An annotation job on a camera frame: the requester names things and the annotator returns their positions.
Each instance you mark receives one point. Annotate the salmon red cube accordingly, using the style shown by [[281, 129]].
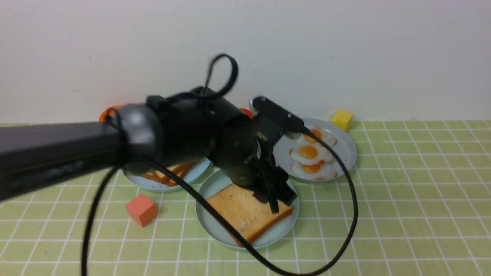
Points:
[[142, 210]]

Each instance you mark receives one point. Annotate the fried egg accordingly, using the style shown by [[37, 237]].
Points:
[[308, 154], [316, 172], [321, 134]]

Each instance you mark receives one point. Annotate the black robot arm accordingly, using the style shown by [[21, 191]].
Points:
[[181, 129]]

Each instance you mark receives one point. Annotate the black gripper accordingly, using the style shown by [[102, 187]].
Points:
[[243, 152]]

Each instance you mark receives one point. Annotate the toast slice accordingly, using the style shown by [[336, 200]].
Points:
[[248, 216], [180, 170], [164, 180]]

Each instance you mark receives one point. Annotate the light blue bread plate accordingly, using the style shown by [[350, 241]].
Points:
[[148, 183]]

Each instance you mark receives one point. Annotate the orange fruit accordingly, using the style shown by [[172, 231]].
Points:
[[109, 112]]

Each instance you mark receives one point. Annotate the red pomegranate fruit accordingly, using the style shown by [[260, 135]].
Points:
[[247, 112]]

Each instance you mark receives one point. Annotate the teal centre plate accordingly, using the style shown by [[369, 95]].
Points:
[[211, 186]]

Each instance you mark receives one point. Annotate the yellow cube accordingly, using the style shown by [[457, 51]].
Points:
[[343, 119]]

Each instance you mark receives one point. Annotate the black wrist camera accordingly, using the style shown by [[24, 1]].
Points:
[[271, 112]]

